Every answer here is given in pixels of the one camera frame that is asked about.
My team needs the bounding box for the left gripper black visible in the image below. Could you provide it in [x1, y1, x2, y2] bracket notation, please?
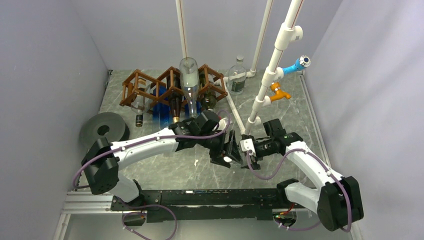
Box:
[198, 130, 243, 168]

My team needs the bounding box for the tall clear wine bottle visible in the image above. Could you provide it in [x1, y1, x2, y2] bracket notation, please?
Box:
[179, 57, 200, 118]

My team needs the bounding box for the wide clear jar bottle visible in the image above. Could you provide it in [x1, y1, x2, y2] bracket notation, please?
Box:
[221, 130, 249, 169]

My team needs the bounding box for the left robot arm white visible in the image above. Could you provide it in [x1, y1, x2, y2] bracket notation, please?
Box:
[78, 110, 243, 210]

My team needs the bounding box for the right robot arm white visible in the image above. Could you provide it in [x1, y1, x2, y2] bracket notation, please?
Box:
[212, 119, 365, 232]

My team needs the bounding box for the green wine bottle silver cap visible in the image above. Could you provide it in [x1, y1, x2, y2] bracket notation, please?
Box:
[199, 73, 217, 111]

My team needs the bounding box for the blue square bottle right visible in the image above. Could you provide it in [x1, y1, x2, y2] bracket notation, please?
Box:
[184, 101, 202, 119]

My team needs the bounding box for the dark bottle gold cap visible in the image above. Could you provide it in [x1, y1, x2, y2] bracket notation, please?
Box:
[167, 76, 182, 123]

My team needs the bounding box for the standing clear flask bottle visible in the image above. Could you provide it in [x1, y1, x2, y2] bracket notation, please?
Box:
[227, 55, 247, 95]

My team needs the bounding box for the clear bottle black cap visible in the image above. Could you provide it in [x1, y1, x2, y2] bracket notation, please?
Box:
[130, 94, 152, 128]

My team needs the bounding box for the brown wooden wine rack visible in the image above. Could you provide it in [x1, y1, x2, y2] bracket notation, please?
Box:
[119, 64, 228, 113]

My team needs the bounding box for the orange pipe tap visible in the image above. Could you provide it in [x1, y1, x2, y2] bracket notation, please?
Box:
[269, 82, 292, 102]

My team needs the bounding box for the blue pipe valve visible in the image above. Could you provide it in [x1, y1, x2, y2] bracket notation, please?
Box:
[282, 55, 311, 75]

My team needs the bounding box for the grey foam disc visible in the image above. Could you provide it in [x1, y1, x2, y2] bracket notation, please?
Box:
[78, 112, 130, 149]

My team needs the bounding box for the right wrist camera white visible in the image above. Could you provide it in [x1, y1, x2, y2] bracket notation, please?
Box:
[239, 138, 256, 154]

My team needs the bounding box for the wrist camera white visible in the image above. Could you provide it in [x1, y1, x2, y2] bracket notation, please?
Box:
[239, 138, 256, 154]
[215, 117, 234, 131]

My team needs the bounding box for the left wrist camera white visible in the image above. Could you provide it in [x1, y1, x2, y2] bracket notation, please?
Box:
[215, 117, 234, 131]

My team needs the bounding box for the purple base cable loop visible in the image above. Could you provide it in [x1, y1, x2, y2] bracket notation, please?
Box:
[121, 203, 178, 240]

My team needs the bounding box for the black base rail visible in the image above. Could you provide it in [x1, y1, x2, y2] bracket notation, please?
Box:
[110, 188, 292, 223]

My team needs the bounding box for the white PVC pipe frame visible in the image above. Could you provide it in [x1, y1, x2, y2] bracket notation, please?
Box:
[174, 0, 305, 141]

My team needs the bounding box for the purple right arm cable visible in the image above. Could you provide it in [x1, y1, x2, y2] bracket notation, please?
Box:
[245, 148, 353, 233]

